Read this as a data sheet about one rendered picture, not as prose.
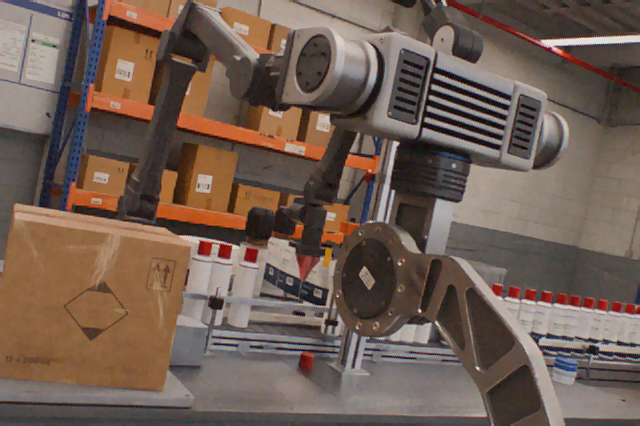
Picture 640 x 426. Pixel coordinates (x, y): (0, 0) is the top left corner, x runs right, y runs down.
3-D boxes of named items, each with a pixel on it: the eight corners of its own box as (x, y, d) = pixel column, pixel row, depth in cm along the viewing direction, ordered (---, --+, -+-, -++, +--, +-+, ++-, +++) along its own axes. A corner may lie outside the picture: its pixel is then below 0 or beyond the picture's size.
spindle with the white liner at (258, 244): (250, 303, 221) (269, 207, 219) (262, 310, 213) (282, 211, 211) (223, 300, 216) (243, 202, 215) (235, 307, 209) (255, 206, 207)
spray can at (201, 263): (196, 320, 181) (212, 240, 180) (203, 326, 176) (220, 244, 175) (176, 318, 178) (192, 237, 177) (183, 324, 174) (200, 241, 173)
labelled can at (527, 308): (517, 349, 237) (531, 288, 236) (529, 353, 233) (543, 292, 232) (506, 348, 235) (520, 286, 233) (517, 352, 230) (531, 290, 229)
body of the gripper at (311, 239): (286, 247, 198) (292, 220, 198) (318, 252, 203) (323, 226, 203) (297, 251, 192) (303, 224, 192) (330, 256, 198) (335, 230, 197)
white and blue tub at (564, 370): (577, 384, 223) (582, 363, 223) (566, 385, 219) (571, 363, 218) (557, 377, 228) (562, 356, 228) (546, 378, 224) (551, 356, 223)
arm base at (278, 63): (278, 101, 116) (293, 27, 116) (253, 100, 123) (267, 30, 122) (321, 113, 121) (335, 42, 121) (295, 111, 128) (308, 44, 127)
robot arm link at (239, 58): (178, -13, 154) (219, 2, 160) (157, 45, 159) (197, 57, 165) (257, 65, 122) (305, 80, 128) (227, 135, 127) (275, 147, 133)
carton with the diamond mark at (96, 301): (142, 353, 152) (166, 228, 151) (164, 391, 130) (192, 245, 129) (-10, 338, 140) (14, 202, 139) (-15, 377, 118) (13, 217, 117)
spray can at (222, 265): (216, 322, 184) (232, 243, 182) (224, 327, 179) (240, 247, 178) (197, 320, 181) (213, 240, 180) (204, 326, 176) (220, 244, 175)
